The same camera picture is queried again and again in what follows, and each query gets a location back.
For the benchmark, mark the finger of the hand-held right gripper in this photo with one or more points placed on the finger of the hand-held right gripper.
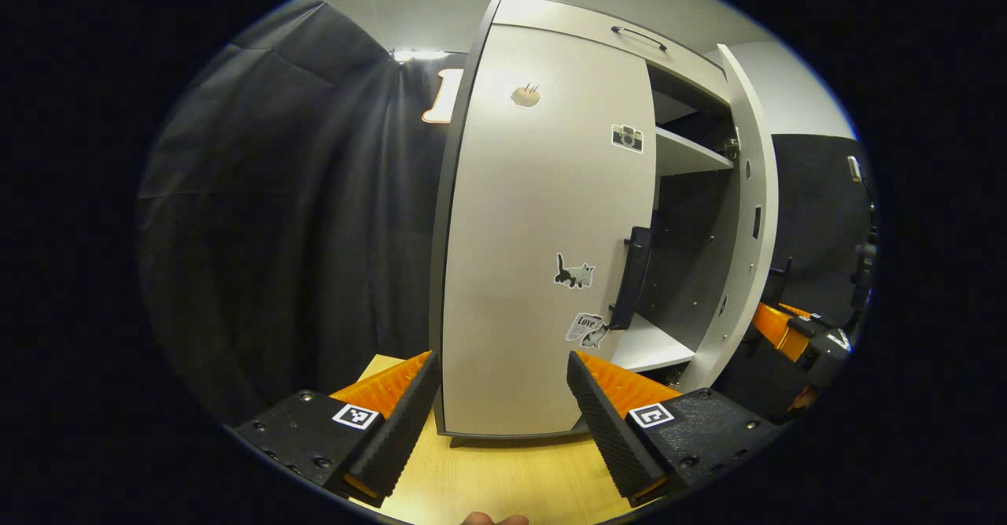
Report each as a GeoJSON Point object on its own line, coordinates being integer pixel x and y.
{"type": "Point", "coordinates": [775, 328]}

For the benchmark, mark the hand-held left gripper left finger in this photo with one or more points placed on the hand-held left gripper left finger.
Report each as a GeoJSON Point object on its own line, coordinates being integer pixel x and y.
{"type": "Point", "coordinates": [401, 438]}

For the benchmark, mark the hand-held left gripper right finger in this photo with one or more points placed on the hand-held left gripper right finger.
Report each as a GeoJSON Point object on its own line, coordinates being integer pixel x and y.
{"type": "Point", "coordinates": [610, 438]}

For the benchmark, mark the white shoe cabinet door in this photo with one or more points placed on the white shoe cabinet door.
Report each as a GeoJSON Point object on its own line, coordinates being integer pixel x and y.
{"type": "Point", "coordinates": [535, 234]}
{"type": "Point", "coordinates": [739, 257]}

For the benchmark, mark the white double-door shoe cabinet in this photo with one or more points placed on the white double-door shoe cabinet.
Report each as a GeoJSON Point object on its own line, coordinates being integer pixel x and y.
{"type": "Point", "coordinates": [645, 348]}

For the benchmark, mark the metal door hinge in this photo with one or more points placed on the metal door hinge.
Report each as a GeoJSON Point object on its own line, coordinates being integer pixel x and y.
{"type": "Point", "coordinates": [732, 149]}

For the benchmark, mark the white cabinet shelf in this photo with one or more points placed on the white cabinet shelf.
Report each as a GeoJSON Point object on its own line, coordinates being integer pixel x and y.
{"type": "Point", "coordinates": [688, 155]}

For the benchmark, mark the white cabinet drawer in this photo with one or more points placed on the white cabinet drawer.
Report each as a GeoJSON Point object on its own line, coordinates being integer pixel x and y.
{"type": "Point", "coordinates": [566, 29]}

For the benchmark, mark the black backdrop cloth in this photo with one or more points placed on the black backdrop cloth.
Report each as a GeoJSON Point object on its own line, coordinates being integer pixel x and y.
{"type": "Point", "coordinates": [275, 234]}

